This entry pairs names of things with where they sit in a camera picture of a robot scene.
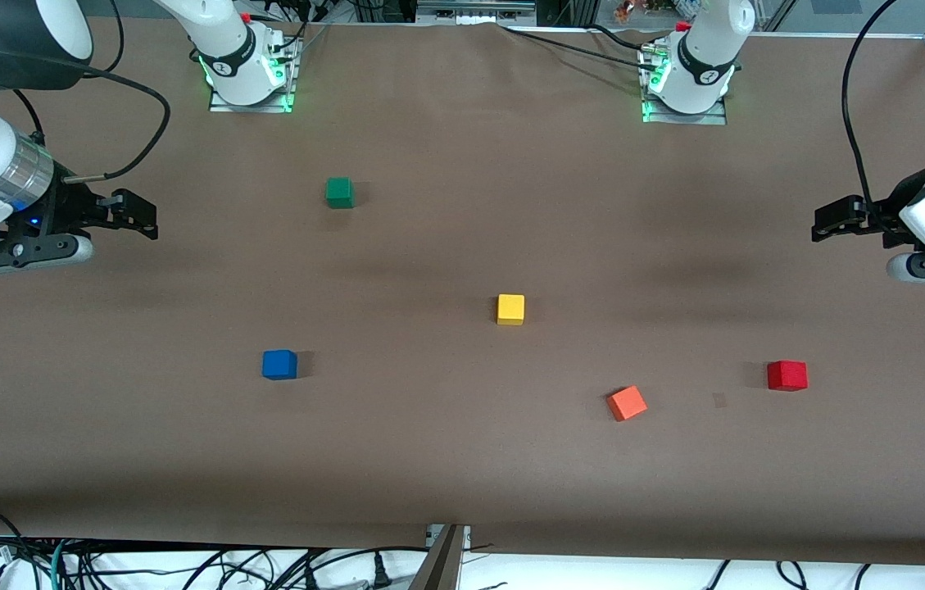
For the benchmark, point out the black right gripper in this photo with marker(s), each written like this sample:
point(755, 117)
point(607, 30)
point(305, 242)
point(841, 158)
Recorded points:
point(71, 206)

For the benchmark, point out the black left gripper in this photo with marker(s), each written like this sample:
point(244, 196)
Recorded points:
point(874, 217)

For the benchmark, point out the red cube block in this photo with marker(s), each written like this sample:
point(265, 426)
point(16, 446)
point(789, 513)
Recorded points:
point(786, 375)

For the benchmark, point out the blue cube block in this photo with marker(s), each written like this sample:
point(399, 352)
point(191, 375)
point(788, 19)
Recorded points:
point(279, 365)

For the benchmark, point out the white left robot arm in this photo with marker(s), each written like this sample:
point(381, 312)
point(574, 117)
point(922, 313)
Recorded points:
point(704, 57)

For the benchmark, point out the green cube block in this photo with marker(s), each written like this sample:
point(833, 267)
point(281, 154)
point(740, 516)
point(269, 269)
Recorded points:
point(338, 193)

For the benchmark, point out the orange cube block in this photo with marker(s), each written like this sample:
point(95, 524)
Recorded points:
point(627, 403)

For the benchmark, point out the yellow cube block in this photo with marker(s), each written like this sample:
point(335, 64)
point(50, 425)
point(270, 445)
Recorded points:
point(510, 310)

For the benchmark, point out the brown table cover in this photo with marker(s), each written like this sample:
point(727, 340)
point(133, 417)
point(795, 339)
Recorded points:
point(429, 451)

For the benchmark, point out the aluminium profile bar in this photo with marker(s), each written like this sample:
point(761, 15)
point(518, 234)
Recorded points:
point(439, 565)

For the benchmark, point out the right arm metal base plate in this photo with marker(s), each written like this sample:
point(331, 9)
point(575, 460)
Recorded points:
point(224, 105)

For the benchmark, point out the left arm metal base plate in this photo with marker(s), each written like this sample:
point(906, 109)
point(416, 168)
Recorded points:
point(683, 119)

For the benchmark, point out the aluminium rail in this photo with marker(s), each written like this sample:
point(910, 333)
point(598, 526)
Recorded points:
point(474, 10)

